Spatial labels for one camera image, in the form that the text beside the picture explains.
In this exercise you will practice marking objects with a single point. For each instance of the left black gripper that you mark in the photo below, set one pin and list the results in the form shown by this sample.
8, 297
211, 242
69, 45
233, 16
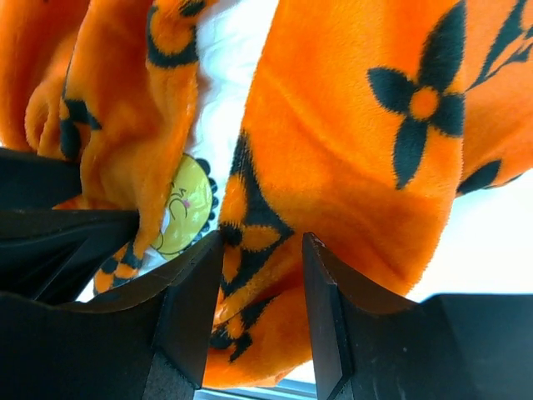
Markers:
50, 255

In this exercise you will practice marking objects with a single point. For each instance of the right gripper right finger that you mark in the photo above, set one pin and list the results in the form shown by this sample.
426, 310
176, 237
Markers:
370, 343

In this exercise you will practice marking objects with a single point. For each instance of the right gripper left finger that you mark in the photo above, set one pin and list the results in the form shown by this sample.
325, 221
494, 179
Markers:
146, 339

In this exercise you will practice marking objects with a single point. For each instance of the orange patterned pillowcase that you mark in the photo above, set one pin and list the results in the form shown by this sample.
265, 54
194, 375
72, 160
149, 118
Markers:
364, 122

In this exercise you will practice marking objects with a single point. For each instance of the cream white pillow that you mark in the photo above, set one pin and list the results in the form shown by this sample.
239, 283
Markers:
229, 40

